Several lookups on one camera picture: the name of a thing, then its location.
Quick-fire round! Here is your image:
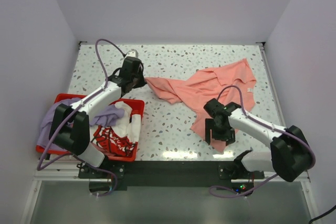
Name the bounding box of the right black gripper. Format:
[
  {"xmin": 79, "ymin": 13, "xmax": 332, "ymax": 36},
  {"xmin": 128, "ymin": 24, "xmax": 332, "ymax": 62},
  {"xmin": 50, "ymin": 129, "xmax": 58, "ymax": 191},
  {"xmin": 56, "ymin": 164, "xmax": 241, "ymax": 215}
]
[{"xmin": 205, "ymin": 118, "xmax": 235, "ymax": 146}]

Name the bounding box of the pink t shirt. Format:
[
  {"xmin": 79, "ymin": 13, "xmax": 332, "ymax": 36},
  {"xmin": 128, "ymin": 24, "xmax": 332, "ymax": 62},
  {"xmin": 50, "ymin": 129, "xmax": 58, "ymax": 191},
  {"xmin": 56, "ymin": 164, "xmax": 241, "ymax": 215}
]
[{"xmin": 146, "ymin": 59, "xmax": 257, "ymax": 140}]

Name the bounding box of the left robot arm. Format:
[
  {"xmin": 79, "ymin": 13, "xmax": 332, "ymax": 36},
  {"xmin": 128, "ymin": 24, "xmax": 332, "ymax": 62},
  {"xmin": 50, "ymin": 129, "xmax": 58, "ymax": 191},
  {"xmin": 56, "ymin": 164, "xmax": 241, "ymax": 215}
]
[{"xmin": 45, "ymin": 56, "xmax": 146, "ymax": 178}]

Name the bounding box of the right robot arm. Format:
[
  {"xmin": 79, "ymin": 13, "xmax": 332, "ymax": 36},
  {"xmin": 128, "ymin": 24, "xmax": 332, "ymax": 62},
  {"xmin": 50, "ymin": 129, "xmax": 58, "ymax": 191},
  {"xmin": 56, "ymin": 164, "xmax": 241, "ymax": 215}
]
[{"xmin": 204, "ymin": 99, "xmax": 316, "ymax": 182}]

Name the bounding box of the lavender t shirt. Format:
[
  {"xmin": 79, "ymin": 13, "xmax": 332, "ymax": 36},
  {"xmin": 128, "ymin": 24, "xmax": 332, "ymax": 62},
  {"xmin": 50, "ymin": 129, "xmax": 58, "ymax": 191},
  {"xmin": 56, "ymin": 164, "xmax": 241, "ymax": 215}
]
[{"xmin": 36, "ymin": 97, "xmax": 124, "ymax": 150}]

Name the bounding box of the white red printed t shirt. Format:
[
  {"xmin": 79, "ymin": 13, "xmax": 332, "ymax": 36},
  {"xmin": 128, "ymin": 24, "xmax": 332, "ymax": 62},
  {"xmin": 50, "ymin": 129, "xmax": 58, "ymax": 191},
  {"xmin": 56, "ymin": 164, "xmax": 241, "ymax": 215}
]
[{"xmin": 90, "ymin": 99, "xmax": 144, "ymax": 162}]

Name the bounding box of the red plastic bin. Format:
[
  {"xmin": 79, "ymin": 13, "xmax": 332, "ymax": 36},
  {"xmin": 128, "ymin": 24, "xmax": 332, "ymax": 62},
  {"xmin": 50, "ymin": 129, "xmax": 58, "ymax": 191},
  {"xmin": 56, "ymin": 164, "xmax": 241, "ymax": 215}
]
[{"xmin": 35, "ymin": 93, "xmax": 144, "ymax": 162}]

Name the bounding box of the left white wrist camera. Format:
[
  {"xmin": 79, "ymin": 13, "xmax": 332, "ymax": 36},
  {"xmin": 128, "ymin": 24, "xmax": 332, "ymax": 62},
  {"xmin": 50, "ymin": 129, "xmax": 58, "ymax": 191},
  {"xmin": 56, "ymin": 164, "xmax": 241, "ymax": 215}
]
[{"xmin": 124, "ymin": 49, "xmax": 139, "ymax": 58}]

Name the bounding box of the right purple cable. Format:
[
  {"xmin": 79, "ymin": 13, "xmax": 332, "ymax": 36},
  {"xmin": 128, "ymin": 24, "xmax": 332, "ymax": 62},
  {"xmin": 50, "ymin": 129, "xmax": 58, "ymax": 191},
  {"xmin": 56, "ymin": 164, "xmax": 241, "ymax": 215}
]
[{"xmin": 209, "ymin": 85, "xmax": 317, "ymax": 198}]

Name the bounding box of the purple cable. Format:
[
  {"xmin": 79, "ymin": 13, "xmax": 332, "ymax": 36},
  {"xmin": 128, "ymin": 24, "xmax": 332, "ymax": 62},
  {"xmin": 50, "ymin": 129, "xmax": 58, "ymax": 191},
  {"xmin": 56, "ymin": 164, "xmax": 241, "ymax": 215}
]
[
  {"xmin": 209, "ymin": 85, "xmax": 317, "ymax": 198},
  {"xmin": 36, "ymin": 39, "xmax": 129, "ymax": 197}
]

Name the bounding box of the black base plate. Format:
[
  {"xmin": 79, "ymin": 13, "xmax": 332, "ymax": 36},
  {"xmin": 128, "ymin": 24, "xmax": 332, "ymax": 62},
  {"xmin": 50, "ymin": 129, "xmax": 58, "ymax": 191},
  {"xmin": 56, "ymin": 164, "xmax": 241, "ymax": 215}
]
[{"xmin": 77, "ymin": 161, "xmax": 265, "ymax": 193}]

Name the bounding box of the aluminium frame rail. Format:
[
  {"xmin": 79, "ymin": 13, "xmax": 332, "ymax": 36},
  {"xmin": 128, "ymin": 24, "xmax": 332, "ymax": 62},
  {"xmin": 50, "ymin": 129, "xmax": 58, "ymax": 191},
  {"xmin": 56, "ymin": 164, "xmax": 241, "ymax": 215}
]
[{"xmin": 21, "ymin": 161, "xmax": 319, "ymax": 223}]

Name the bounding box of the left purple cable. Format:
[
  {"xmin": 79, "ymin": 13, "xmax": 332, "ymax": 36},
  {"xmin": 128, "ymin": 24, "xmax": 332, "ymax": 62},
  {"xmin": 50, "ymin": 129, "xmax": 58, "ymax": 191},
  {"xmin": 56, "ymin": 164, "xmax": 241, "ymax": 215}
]
[{"xmin": 36, "ymin": 39, "xmax": 129, "ymax": 197}]

